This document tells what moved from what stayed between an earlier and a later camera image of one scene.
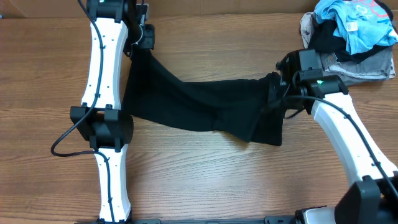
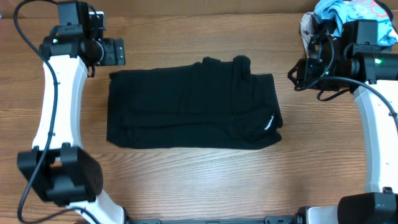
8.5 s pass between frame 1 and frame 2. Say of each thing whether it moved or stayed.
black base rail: stayed
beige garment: stayed
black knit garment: moved
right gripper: moved
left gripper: moved
